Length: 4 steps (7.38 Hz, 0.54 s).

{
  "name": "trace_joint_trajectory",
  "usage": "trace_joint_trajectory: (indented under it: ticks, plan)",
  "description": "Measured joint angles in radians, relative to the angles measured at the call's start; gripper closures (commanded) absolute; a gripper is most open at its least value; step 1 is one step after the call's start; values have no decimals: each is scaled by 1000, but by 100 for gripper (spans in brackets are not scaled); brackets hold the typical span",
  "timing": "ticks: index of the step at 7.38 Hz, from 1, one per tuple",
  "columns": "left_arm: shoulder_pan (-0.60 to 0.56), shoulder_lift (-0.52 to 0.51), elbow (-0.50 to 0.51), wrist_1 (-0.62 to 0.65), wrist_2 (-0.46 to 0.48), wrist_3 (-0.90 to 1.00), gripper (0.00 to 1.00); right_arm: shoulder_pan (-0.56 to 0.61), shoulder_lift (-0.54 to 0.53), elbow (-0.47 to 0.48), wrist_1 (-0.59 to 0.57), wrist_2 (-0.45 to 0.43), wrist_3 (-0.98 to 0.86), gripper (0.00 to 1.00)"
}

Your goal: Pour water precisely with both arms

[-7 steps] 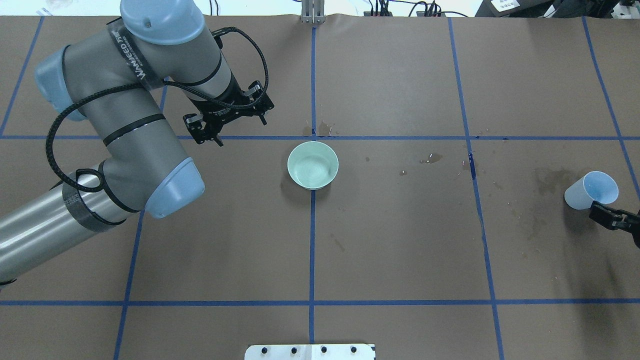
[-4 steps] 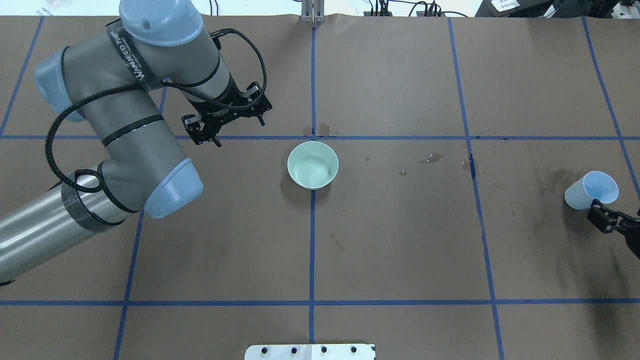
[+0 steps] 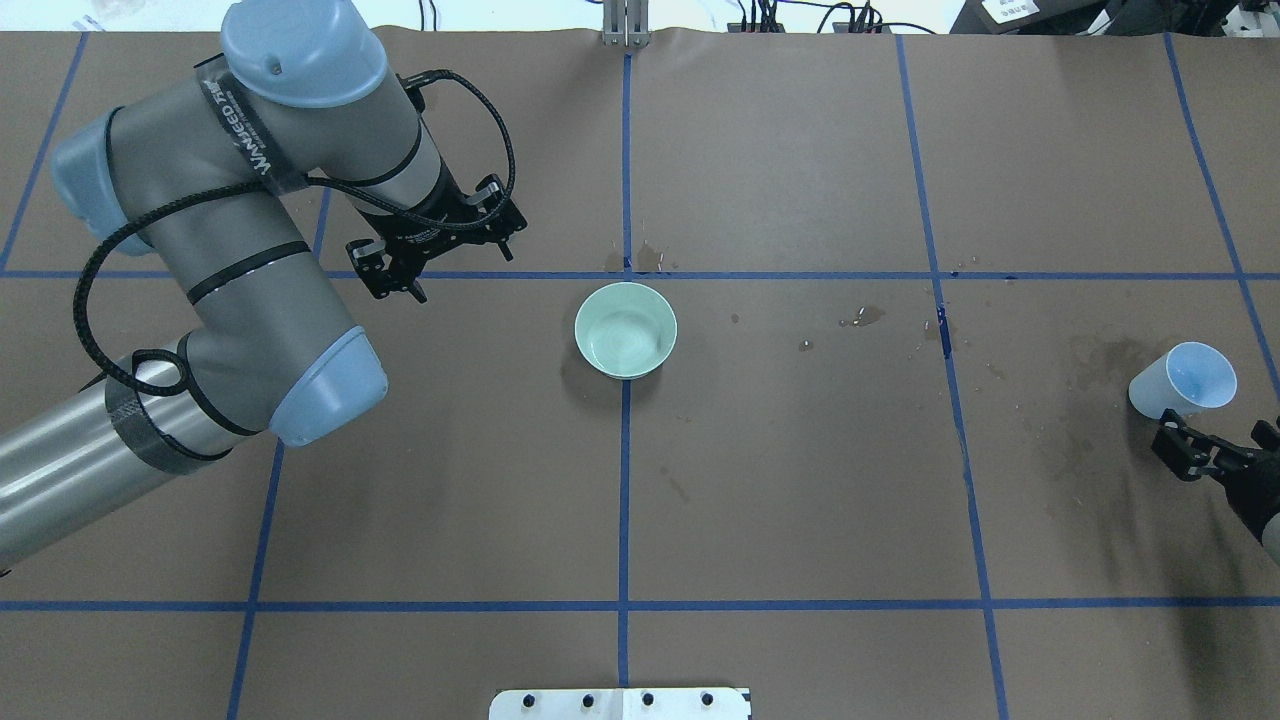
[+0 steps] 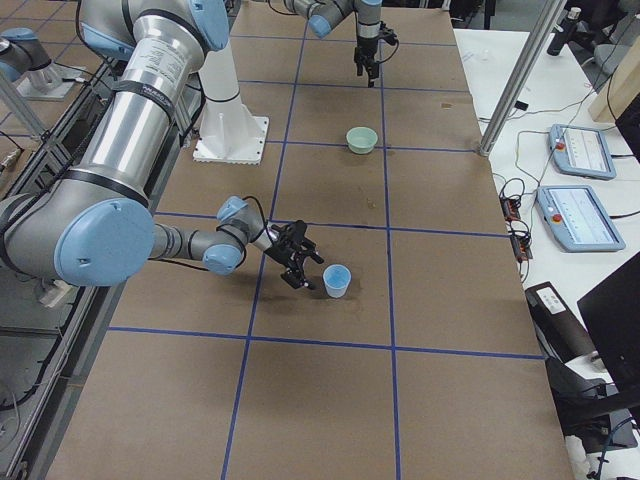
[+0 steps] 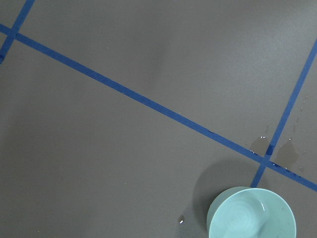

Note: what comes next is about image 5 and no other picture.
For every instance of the light green ceramic bowl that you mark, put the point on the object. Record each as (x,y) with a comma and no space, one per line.
(245,212)

